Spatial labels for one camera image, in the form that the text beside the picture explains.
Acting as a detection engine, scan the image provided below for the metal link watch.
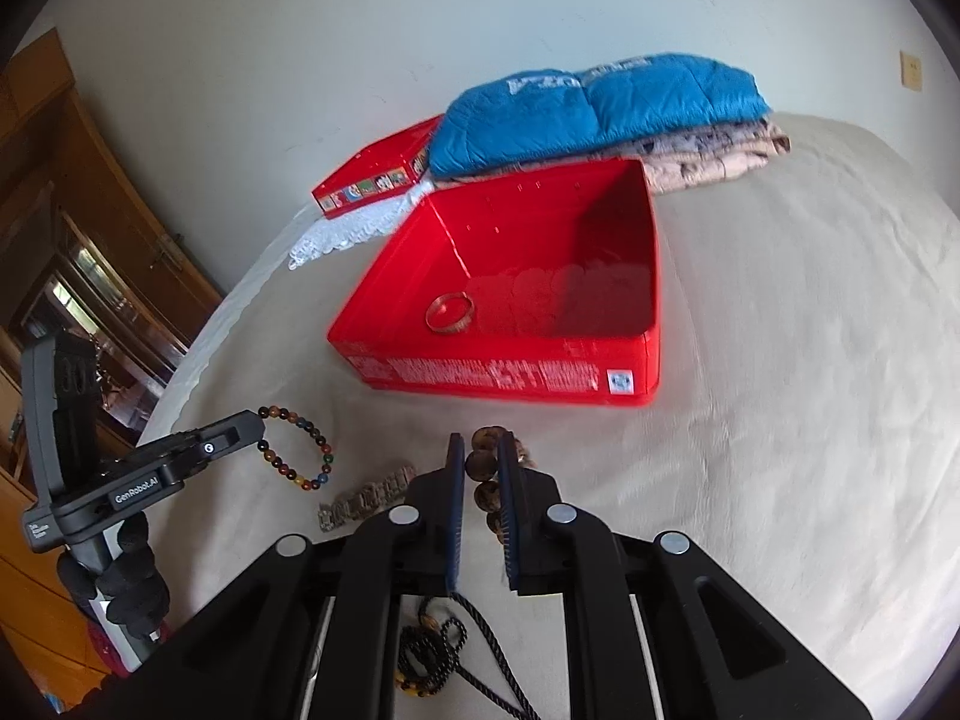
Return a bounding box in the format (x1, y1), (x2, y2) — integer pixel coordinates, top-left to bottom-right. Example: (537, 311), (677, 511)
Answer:
(316, 463), (418, 533)

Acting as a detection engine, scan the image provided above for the brown wooden bead bracelet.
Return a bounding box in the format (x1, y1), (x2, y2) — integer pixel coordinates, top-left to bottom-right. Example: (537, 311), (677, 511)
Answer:
(466, 426), (537, 541)

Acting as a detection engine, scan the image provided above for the beige printed folded garment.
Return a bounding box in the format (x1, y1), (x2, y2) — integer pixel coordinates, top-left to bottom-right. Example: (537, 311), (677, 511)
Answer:
(435, 114), (792, 194)

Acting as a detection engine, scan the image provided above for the black cord necklace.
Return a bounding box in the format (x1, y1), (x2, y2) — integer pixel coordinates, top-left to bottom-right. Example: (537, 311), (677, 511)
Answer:
(446, 591), (542, 720)

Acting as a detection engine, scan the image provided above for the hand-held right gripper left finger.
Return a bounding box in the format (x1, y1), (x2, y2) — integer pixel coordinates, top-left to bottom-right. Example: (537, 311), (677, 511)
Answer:
(142, 433), (466, 720)

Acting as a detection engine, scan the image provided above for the blue quilted jacket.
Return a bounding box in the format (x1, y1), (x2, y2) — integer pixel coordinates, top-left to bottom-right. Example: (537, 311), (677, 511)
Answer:
(429, 52), (773, 181)

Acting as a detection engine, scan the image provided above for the wooden cabinet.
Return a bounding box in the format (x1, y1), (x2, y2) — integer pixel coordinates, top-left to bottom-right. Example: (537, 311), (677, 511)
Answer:
(0, 28), (226, 713)

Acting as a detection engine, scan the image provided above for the white lace cloth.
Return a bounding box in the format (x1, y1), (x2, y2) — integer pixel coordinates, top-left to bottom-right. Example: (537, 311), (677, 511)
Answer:
(289, 180), (436, 271)

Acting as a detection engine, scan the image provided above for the red tin lid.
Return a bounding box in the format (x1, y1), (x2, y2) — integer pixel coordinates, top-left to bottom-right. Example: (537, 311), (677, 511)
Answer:
(312, 114), (447, 222)

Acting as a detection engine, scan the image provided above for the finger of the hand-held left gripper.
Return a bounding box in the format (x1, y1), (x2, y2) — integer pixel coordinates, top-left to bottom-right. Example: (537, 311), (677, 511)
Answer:
(174, 411), (267, 475)

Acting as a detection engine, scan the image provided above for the person's left hand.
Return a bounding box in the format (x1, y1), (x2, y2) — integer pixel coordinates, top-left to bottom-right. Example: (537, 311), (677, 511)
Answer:
(58, 514), (172, 638)

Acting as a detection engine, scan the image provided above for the red tin box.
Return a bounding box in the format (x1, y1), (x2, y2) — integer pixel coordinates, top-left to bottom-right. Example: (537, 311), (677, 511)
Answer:
(327, 157), (664, 407)

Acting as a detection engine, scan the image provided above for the metal bangle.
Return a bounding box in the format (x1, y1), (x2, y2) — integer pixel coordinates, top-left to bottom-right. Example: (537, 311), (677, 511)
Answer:
(425, 292), (476, 335)

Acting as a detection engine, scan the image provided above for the multicolour bead bracelet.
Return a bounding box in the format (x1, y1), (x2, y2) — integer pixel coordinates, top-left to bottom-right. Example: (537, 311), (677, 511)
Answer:
(257, 405), (335, 492)

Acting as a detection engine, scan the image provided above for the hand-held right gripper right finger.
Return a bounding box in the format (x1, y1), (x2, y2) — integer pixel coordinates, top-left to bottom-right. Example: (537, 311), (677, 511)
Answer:
(496, 431), (826, 720)

